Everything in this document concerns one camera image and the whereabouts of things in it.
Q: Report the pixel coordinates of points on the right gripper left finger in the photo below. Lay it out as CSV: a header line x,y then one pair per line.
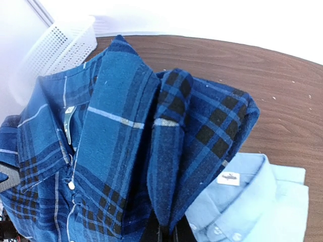
x,y
152,232

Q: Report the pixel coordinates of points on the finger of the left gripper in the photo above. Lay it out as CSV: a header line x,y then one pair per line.
x,y
13,175

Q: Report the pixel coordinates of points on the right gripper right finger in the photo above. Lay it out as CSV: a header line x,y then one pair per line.
x,y
183,232

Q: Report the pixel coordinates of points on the light blue shirt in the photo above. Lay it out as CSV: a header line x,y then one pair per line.
x,y
252,200

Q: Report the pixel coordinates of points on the blue plaid long sleeve shirt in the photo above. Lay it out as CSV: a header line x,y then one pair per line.
x,y
101,146

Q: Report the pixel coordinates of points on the white plastic mesh basket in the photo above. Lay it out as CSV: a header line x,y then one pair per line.
x,y
64,45

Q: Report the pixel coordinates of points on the left aluminium frame post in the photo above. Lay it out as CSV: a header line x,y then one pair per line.
x,y
41,12

